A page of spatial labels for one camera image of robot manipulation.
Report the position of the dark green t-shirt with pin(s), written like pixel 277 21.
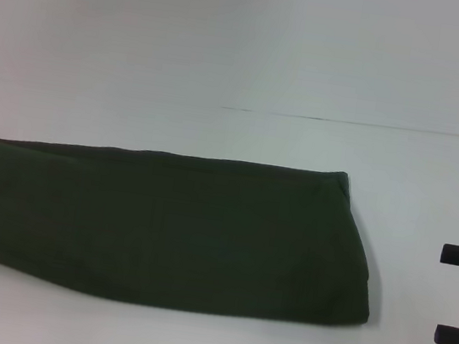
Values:
pixel 161 231

